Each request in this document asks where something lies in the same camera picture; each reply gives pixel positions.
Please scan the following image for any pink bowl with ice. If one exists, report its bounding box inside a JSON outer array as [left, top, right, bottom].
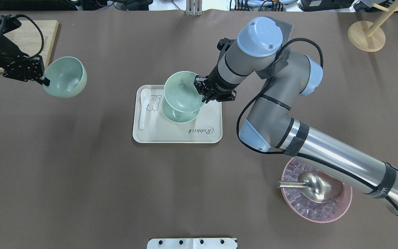
[[281, 158, 352, 223]]

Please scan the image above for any wooden cup tree stand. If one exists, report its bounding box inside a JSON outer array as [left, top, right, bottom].
[[348, 0, 398, 52]]

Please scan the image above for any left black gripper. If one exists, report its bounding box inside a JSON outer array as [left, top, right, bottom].
[[3, 55, 50, 86]]

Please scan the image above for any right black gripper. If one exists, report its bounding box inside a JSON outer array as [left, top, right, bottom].
[[193, 71, 237, 103]]

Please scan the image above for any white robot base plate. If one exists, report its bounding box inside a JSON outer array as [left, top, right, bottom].
[[147, 238, 238, 249]]

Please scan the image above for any metal ice scoop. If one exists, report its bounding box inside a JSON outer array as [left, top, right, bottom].
[[275, 171, 343, 203]]

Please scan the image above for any grey folded cloth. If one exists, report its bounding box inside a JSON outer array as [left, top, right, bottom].
[[269, 17, 294, 43]]

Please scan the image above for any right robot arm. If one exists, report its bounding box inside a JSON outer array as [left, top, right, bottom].
[[194, 16, 398, 216]]

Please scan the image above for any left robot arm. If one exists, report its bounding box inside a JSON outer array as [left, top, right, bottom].
[[0, 14, 50, 86]]

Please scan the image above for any bamboo cutting board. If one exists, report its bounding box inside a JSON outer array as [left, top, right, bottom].
[[0, 20, 59, 73]]

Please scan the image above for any cream rabbit serving tray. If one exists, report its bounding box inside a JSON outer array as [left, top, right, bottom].
[[132, 85, 223, 144]]

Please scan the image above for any white ceramic spoon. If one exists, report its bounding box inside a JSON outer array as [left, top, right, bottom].
[[139, 88, 151, 130]]

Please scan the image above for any green bowl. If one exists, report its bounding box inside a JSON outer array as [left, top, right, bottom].
[[162, 98, 200, 123], [43, 56, 87, 98], [164, 71, 204, 112]]

